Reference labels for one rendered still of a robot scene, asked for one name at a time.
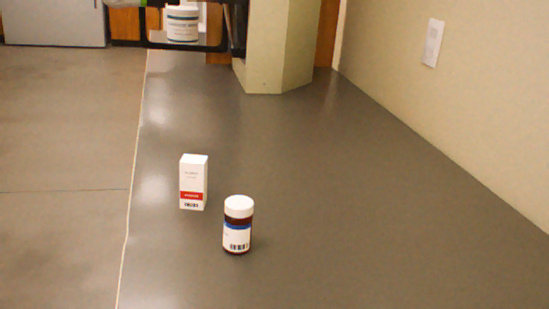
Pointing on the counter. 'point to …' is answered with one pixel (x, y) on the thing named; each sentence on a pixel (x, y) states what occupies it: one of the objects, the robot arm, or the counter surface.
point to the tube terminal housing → (279, 45)
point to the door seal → (178, 46)
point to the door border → (183, 45)
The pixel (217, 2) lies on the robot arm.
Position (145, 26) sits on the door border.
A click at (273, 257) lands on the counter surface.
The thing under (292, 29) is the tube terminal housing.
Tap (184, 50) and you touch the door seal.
